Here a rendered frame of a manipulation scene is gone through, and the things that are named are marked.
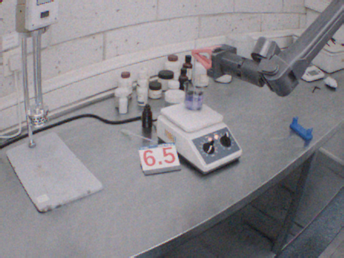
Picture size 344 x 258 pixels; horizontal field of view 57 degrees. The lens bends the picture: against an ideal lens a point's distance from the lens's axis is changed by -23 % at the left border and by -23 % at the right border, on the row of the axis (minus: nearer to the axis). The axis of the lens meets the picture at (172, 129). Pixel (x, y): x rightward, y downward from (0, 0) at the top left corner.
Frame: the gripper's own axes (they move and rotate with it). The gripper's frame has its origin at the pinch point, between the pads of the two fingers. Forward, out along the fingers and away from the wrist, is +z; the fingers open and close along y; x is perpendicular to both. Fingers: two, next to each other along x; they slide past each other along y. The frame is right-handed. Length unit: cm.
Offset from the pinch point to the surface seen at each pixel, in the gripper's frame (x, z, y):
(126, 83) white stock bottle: 19.1, 29.7, -6.0
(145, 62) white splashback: 17.0, 34.4, -19.9
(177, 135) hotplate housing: 19.6, -1.4, 7.5
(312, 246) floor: 101, -45, -59
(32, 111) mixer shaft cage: 7.7, 19.1, 38.4
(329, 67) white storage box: 22, -16, -104
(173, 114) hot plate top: 16.5, 2.8, 4.2
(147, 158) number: 23.2, 0.9, 15.8
